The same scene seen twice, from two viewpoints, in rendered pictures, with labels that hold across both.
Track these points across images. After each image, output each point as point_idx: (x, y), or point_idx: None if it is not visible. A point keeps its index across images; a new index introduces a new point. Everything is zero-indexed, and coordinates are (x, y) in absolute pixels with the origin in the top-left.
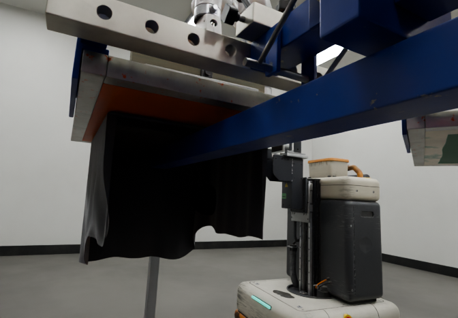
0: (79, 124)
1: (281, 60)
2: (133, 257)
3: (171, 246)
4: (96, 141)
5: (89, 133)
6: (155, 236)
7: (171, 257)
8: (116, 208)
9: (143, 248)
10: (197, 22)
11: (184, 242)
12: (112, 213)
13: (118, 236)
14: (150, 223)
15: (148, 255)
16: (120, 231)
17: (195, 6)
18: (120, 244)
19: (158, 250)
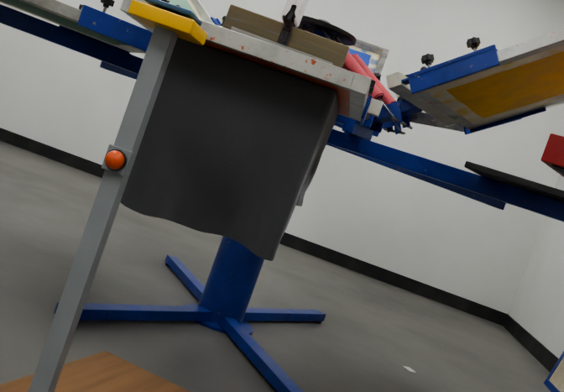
0: (357, 107)
1: None
2: (202, 229)
3: (154, 196)
4: (333, 114)
5: (343, 97)
6: (180, 190)
7: (147, 211)
8: (258, 172)
9: (193, 213)
10: None
11: (133, 183)
12: (260, 181)
13: (238, 209)
14: (197, 175)
15: (180, 222)
16: (238, 201)
17: None
18: (230, 218)
19: (168, 210)
